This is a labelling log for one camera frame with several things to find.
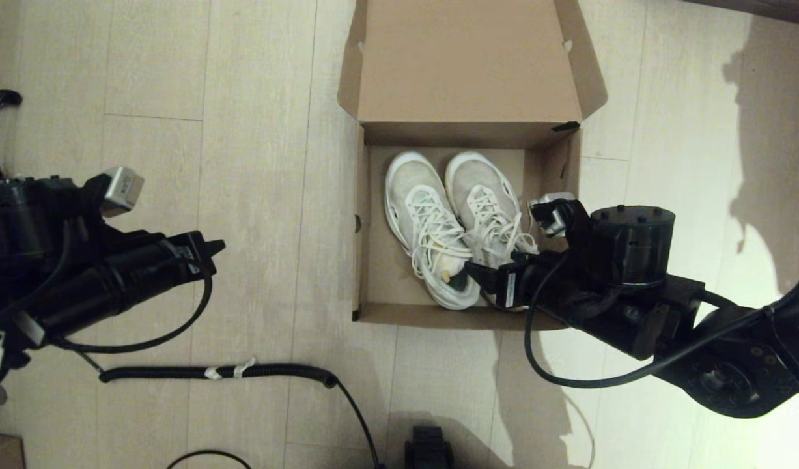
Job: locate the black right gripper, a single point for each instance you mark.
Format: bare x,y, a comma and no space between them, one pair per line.
549,286

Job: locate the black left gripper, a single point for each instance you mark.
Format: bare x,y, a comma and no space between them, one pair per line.
152,273

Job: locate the white lace-up sneaker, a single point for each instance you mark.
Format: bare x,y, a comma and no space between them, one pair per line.
412,195
477,182

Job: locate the brown cardboard shoe box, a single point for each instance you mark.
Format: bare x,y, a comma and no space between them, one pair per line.
464,65

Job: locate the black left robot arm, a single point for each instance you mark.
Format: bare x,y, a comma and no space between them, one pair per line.
21,221

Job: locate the black silver robot base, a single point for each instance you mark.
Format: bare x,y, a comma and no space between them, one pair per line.
428,449

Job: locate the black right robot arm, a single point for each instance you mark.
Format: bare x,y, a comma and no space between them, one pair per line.
633,247

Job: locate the small brown cardboard box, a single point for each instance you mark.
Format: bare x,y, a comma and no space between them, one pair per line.
2,453

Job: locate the dark wooden furniture edge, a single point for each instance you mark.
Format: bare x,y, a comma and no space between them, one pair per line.
764,8

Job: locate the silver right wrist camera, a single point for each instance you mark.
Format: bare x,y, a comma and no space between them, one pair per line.
552,212

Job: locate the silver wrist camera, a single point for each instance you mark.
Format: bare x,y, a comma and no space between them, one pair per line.
552,212
120,185

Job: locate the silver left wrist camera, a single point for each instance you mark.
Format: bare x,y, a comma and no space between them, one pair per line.
120,185

